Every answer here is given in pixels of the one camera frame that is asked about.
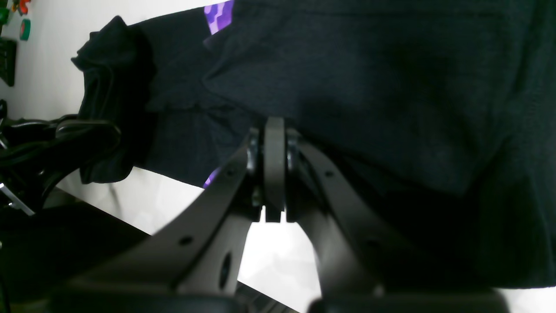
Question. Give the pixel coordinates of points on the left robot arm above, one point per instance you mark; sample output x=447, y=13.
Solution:
x=37, y=154

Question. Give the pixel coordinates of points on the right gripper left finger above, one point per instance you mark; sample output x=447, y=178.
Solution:
x=197, y=255

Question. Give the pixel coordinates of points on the black T-shirt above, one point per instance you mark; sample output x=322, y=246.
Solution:
x=440, y=112

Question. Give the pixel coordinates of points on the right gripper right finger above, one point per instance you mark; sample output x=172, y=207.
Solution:
x=356, y=252

